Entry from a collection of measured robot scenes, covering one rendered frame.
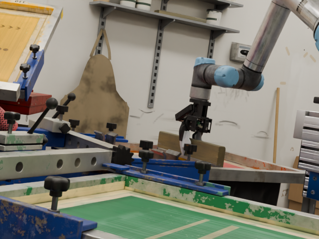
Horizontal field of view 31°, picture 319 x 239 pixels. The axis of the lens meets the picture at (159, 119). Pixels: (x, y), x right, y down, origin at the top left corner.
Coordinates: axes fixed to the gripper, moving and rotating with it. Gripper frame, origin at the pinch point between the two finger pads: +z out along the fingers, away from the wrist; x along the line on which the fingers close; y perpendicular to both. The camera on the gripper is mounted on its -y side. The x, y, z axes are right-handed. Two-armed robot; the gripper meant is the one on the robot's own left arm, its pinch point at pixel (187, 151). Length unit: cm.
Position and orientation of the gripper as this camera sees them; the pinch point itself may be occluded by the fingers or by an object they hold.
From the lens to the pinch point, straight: 217.2
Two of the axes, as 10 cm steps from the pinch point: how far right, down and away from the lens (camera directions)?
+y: 5.1, 1.4, -8.5
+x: 8.5, 0.9, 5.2
